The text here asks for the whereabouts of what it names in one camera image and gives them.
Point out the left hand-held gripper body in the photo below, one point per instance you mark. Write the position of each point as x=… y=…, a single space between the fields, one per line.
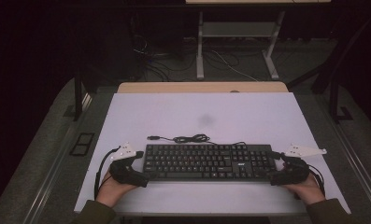
x=127 y=174

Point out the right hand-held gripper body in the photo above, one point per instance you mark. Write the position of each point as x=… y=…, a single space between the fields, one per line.
x=293 y=172

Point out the black computer keyboard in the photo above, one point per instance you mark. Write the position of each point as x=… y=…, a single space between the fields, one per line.
x=205 y=161

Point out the person's left hand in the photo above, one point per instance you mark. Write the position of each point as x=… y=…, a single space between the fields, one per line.
x=111 y=193

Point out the person's right hand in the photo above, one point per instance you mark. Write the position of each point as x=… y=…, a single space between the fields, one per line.
x=309 y=191

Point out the white board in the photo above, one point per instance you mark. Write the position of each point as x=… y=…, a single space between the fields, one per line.
x=205 y=115

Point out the black metal stand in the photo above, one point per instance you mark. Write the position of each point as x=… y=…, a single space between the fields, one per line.
x=78 y=99
x=334 y=102

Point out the black floor socket frame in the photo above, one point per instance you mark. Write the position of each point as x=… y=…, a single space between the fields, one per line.
x=86 y=133

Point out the aluminium rail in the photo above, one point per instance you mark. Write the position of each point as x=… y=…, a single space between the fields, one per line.
x=357 y=168
x=54 y=174

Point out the white metal desk frame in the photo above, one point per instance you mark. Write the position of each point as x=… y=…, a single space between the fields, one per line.
x=236 y=29

